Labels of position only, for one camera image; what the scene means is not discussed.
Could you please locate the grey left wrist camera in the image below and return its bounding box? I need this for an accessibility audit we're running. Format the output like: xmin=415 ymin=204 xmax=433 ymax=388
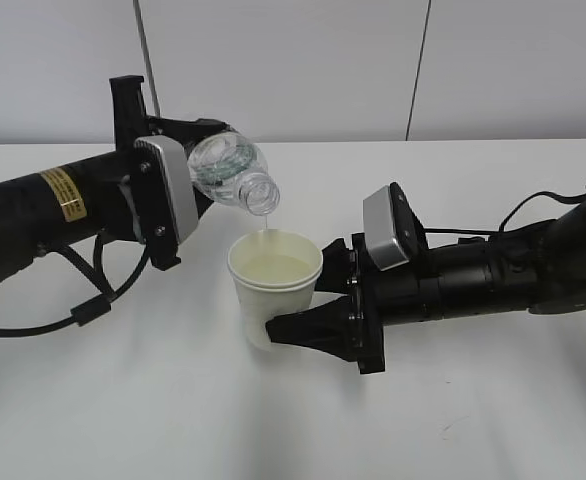
xmin=134 ymin=135 xmax=199 ymax=245

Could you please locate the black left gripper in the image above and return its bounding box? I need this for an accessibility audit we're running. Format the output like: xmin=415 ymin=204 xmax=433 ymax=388
xmin=109 ymin=75 xmax=235 ymax=271

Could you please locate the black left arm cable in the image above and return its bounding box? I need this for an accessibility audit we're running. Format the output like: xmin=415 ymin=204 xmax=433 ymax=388
xmin=0 ymin=147 xmax=154 ymax=337

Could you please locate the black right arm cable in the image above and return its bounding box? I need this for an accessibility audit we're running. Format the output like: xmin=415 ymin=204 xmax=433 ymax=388
xmin=422 ymin=189 xmax=586 ymax=239

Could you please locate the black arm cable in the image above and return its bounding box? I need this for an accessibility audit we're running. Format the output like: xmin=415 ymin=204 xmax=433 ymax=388
xmin=0 ymin=147 xmax=154 ymax=337
xmin=422 ymin=189 xmax=586 ymax=239

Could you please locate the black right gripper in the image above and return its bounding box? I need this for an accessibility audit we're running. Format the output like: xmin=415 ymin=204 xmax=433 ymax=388
xmin=265 ymin=233 xmax=386 ymax=374

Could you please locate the clear water bottle green label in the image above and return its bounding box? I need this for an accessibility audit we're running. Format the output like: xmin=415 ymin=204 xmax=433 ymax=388
xmin=187 ymin=131 xmax=280 ymax=216

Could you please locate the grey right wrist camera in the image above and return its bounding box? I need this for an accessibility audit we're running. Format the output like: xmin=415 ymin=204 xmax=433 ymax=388
xmin=363 ymin=182 xmax=427 ymax=271

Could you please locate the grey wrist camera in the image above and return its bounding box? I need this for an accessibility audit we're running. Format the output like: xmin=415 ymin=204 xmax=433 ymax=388
xmin=134 ymin=135 xmax=199 ymax=245
xmin=363 ymin=182 xmax=427 ymax=271

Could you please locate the white paper cup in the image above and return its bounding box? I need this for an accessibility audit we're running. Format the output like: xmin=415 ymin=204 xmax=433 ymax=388
xmin=227 ymin=229 xmax=323 ymax=351

